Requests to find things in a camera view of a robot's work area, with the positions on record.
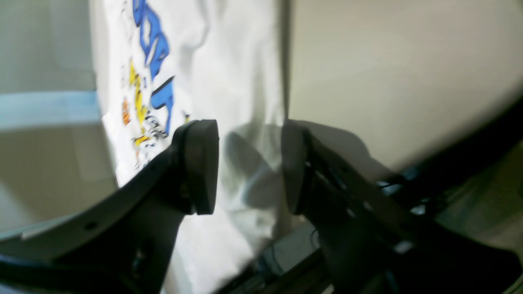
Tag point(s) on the grey partition panel right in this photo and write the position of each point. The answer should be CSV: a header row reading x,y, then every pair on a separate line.
x,y
54,156

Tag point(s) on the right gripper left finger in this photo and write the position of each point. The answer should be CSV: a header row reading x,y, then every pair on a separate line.
x,y
124,244

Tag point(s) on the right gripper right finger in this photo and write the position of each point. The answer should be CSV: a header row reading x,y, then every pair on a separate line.
x,y
371,245

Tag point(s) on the white printed t-shirt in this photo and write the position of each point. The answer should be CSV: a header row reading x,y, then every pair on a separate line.
x,y
205,75

